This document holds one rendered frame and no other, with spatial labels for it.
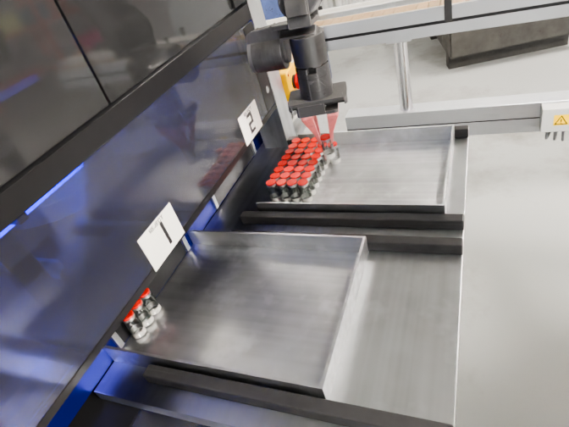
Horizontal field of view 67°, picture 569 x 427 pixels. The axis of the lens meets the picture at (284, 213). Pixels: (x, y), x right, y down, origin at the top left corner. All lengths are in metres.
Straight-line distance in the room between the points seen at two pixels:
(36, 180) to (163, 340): 0.32
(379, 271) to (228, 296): 0.24
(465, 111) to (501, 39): 1.76
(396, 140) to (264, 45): 0.37
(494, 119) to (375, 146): 0.93
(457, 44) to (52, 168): 3.15
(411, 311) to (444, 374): 0.10
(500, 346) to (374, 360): 1.12
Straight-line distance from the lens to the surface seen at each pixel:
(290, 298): 0.67
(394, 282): 0.66
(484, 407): 1.56
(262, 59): 0.75
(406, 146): 0.96
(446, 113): 1.82
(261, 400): 0.57
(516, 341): 1.69
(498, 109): 1.82
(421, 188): 0.83
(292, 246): 0.75
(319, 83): 0.75
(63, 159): 0.54
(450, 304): 0.63
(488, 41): 3.51
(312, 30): 0.74
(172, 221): 0.67
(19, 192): 0.51
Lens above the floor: 1.37
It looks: 36 degrees down
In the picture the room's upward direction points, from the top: 18 degrees counter-clockwise
